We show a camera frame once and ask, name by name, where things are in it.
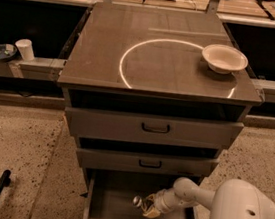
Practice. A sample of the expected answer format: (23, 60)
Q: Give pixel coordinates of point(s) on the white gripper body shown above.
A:
(161, 201)

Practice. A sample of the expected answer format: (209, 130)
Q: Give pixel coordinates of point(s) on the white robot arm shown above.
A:
(234, 199)

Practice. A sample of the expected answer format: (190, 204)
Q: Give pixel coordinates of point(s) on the bottom grey drawer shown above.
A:
(111, 193)

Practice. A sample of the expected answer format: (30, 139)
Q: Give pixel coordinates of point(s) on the grey drawer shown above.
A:
(111, 193)
(141, 128)
(145, 162)

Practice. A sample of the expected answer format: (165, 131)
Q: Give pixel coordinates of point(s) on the middle grey drawer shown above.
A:
(145, 162)

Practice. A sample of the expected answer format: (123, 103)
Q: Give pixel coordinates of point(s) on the grey drawer cabinet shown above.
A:
(149, 61)

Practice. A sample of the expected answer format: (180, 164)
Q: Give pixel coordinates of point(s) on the top grey drawer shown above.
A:
(141, 128)

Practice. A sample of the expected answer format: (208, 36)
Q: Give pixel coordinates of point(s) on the white bowl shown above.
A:
(224, 59)

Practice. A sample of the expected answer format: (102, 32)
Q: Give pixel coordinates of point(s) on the low grey shelf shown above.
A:
(43, 69)

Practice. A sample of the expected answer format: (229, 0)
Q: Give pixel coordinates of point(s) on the white paper cup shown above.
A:
(26, 49)

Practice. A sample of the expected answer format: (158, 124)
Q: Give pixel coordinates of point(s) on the dark plate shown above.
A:
(7, 52)

